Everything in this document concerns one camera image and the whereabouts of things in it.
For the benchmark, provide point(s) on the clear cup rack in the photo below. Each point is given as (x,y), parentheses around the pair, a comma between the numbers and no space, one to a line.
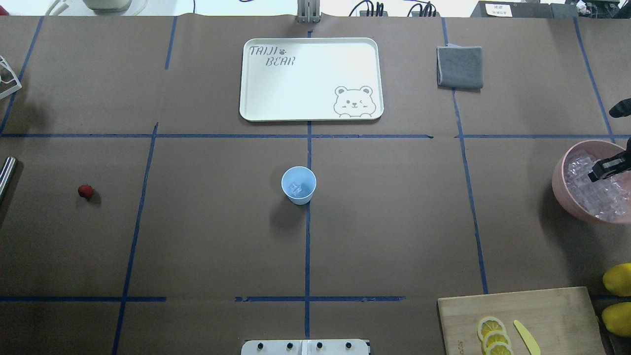
(9,81)

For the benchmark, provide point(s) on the light blue cup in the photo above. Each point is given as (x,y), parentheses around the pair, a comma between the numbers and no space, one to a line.
(299,175)

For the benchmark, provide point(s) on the lemon slices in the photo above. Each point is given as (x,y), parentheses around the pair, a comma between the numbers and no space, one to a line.
(493,337)

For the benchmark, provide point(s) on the aluminium frame post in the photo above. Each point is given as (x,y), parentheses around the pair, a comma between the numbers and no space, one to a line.
(308,11)

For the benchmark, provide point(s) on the yellow lemon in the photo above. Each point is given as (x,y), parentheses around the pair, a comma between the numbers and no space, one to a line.
(617,319)
(617,280)

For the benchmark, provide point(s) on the steel muddler black handle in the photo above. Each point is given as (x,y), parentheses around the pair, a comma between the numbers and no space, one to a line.
(6,175)

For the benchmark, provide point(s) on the cream bear tray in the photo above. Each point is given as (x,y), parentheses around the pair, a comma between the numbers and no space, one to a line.
(311,79)

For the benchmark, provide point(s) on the red strawberry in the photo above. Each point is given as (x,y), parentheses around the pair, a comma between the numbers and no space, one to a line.
(86,191)

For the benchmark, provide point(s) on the pink bowl of ice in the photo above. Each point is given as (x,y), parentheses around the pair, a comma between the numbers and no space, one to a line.
(603,202)

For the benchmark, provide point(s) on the wooden cutting board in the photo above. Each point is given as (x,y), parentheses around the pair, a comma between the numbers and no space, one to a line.
(561,320)

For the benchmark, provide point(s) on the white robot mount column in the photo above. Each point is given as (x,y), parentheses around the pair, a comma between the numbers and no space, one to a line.
(307,347)

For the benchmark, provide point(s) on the yellow plastic knife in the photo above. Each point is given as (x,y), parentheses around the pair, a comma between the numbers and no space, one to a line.
(528,339)

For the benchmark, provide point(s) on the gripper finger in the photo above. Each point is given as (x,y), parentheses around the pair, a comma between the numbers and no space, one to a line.
(605,168)

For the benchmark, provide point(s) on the grey folded cloth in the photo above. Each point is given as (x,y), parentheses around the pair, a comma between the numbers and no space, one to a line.
(460,67)

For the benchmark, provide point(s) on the black box with label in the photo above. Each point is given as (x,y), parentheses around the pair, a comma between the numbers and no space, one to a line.
(511,9)

